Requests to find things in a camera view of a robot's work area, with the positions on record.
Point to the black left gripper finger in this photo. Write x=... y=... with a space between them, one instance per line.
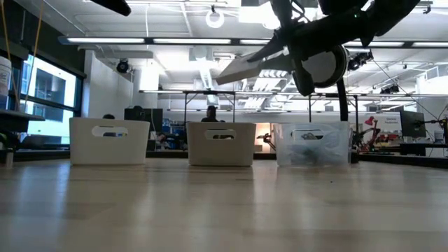
x=115 y=6

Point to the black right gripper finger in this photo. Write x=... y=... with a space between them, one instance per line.
x=302 y=77
x=276 y=47

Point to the white Acer card reader box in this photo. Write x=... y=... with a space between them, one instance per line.
x=241 y=70

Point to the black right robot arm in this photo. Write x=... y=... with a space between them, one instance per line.
x=392 y=14

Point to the clear plastic bin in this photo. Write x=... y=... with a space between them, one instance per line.
x=332 y=154

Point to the grey plastic bin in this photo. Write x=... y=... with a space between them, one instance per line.
x=199 y=150

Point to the white plastic bin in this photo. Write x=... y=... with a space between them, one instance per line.
x=136 y=147

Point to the black desk lamp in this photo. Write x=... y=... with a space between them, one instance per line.
x=327 y=68

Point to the black ceiling track lights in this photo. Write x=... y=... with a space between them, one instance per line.
x=358 y=61

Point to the red desk lamp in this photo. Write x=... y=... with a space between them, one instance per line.
x=369 y=120

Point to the person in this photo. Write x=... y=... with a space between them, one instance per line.
x=108 y=116
x=211 y=113

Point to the black computer monitor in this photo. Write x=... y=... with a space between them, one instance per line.
x=413 y=124

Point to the white wipes canister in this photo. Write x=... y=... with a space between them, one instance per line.
x=4 y=77

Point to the dark side desk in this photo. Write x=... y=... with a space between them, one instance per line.
x=14 y=120

